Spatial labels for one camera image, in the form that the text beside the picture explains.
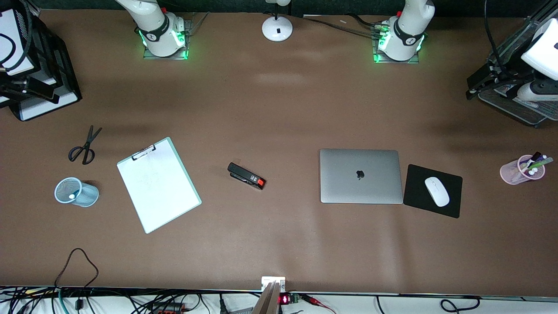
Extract thin black table cable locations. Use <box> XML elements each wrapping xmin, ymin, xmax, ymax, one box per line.
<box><xmin>54</xmin><ymin>248</ymin><xmax>99</xmax><ymax>290</ymax></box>

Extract black stapler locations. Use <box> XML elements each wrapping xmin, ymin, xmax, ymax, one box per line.
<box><xmin>227</xmin><ymin>162</ymin><xmax>266</xmax><ymax>191</ymax></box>

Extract green marker in cup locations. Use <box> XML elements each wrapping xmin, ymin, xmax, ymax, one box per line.
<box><xmin>525</xmin><ymin>157</ymin><xmax>554</xmax><ymax>173</ymax></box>

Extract black handled scissors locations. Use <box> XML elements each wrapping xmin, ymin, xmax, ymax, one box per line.
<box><xmin>68</xmin><ymin>126</ymin><xmax>103</xmax><ymax>165</ymax></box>

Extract white paper sheet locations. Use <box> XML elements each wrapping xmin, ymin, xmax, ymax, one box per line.
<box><xmin>119</xmin><ymin>140</ymin><xmax>199</xmax><ymax>232</ymax></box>

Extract black stacked document tray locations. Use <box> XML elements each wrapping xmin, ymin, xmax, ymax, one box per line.
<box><xmin>0</xmin><ymin>7</ymin><xmax>82</xmax><ymax>122</ymax></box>

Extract looped black cable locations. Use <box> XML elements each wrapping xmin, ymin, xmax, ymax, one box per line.
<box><xmin>439</xmin><ymin>297</ymin><xmax>481</xmax><ymax>314</ymax></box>

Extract white computer mouse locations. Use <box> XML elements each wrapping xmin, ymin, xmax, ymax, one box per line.
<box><xmin>425</xmin><ymin>177</ymin><xmax>450</xmax><ymax>208</ymax></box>

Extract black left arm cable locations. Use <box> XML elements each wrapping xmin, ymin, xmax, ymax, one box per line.
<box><xmin>484</xmin><ymin>0</ymin><xmax>506</xmax><ymax>61</ymax></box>

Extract light blue mesh pen cup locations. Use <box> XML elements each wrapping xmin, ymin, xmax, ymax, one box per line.
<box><xmin>54</xmin><ymin>177</ymin><xmax>99</xmax><ymax>208</ymax></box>

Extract aluminium profile post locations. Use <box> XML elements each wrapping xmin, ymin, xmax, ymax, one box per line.
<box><xmin>252</xmin><ymin>276</ymin><xmax>286</xmax><ymax>314</ymax></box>

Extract red wire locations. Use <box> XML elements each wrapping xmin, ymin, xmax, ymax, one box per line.
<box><xmin>301</xmin><ymin>294</ymin><xmax>337</xmax><ymax>314</ymax></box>

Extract black rear table cable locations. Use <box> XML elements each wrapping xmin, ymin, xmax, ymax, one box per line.
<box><xmin>303</xmin><ymin>14</ymin><xmax>384</xmax><ymax>38</ymax></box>

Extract white lamp base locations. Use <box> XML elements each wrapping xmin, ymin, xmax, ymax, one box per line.
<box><xmin>262</xmin><ymin>0</ymin><xmax>293</xmax><ymax>43</ymax></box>

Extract mint green clipboard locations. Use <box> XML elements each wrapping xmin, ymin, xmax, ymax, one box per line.
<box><xmin>116</xmin><ymin>137</ymin><xmax>202</xmax><ymax>234</ymax></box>

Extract pink translucent cup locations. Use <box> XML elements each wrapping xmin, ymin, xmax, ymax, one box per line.
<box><xmin>500</xmin><ymin>155</ymin><xmax>546</xmax><ymax>185</ymax></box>

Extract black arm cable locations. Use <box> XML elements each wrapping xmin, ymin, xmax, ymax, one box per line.
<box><xmin>0</xmin><ymin>0</ymin><xmax>32</xmax><ymax>75</ymax></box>
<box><xmin>484</xmin><ymin>0</ymin><xmax>506</xmax><ymax>61</ymax></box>

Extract silver laptop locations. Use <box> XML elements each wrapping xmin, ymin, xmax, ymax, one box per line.
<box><xmin>320</xmin><ymin>149</ymin><xmax>404</xmax><ymax>205</ymax></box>

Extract black mouse pad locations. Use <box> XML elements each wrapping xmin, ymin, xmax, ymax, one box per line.
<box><xmin>403</xmin><ymin>164</ymin><xmax>463</xmax><ymax>219</ymax></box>

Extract black orange power strip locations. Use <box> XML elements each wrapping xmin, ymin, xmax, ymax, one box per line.
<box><xmin>148</xmin><ymin>302</ymin><xmax>189</xmax><ymax>314</ymax></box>

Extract black metal mesh tray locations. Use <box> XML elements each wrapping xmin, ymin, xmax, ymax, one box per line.
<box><xmin>479</xmin><ymin>17</ymin><xmax>558</xmax><ymax>128</ymax></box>

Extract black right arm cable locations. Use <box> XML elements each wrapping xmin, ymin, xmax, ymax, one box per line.
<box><xmin>0</xmin><ymin>0</ymin><xmax>32</xmax><ymax>75</ymax></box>

